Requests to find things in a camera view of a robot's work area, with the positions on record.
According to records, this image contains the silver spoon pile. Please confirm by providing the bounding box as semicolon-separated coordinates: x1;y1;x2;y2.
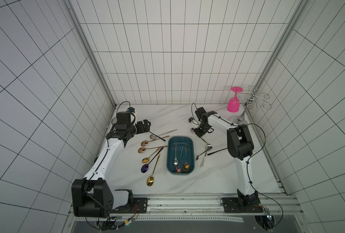
150;129;177;139

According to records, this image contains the teal plastic storage box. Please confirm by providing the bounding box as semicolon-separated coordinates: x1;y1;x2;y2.
166;136;195;175

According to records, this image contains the purple iridescent spoon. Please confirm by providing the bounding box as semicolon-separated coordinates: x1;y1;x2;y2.
183;144;190;173

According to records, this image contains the blue teal iridescent spoon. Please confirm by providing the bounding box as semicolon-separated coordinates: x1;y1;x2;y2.
176;145;184;173

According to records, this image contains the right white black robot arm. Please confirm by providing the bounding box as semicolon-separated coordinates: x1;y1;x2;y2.
193;107;259;209

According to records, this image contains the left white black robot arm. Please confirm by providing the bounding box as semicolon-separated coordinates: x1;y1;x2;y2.
71;107;151;218

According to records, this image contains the copper spoon upper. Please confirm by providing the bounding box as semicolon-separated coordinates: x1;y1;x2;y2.
140;136;169;147

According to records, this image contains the short gold spoon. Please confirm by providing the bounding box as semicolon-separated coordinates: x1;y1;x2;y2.
142;148;160;164

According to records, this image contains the black spoon right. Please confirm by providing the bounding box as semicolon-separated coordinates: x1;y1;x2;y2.
207;148;228;156

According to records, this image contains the purple bowl dark spoon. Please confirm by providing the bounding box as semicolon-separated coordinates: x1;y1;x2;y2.
141;147;164;173

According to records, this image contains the long gold spoon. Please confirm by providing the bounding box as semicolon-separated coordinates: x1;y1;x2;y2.
147;153;161;186

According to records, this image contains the grey translucent cup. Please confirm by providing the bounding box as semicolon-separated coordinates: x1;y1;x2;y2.
111;117;117;125

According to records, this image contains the pink upside-down wine glass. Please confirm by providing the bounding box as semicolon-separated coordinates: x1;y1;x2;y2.
227;86;243;113

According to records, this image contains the chrome wine glass rack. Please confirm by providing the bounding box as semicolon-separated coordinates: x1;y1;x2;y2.
230;85;272;124

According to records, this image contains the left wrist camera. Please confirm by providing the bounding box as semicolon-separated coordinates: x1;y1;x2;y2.
126;107;135;114

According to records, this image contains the silver spoon clear handle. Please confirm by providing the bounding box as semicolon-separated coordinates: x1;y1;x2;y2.
200;149;209;168

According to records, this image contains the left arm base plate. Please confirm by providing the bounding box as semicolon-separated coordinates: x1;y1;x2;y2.
111;198;148;214

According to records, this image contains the aluminium mounting rail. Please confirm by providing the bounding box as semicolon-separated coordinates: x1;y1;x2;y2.
69;194;304;222

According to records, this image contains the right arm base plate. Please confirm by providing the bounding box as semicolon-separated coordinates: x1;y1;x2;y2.
220;197;264;214

